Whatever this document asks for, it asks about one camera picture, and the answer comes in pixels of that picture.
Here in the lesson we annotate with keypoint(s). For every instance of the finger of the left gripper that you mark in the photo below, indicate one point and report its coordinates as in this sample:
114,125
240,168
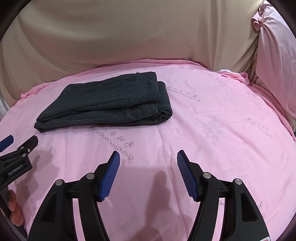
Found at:
27,147
6,142

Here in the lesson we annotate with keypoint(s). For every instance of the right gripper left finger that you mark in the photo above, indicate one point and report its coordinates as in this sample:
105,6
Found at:
69,206

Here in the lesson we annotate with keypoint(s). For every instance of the dark grey pants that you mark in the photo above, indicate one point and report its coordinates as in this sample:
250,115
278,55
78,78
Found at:
136,99

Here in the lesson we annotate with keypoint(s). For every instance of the person's left hand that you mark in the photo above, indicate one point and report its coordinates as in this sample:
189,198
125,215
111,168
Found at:
16,217

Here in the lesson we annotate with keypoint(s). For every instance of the pink bed sheet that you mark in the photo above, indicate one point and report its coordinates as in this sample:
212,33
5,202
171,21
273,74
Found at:
218,120

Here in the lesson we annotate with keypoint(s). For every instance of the beige curtain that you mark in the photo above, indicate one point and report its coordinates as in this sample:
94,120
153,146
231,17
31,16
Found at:
49,40

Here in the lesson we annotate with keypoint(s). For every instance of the pink pillow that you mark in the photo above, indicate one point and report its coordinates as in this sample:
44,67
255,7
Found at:
275,60

